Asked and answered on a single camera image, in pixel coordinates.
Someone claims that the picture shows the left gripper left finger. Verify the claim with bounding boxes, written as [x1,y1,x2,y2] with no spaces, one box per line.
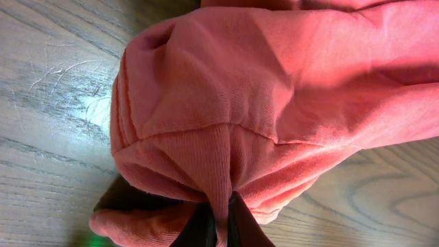
[170,203,217,247]

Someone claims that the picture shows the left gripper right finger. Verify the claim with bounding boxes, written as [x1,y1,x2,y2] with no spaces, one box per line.
[227,191,275,247]

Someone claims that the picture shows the red orange t-shirt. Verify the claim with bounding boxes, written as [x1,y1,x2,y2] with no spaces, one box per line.
[90,1,438,246]

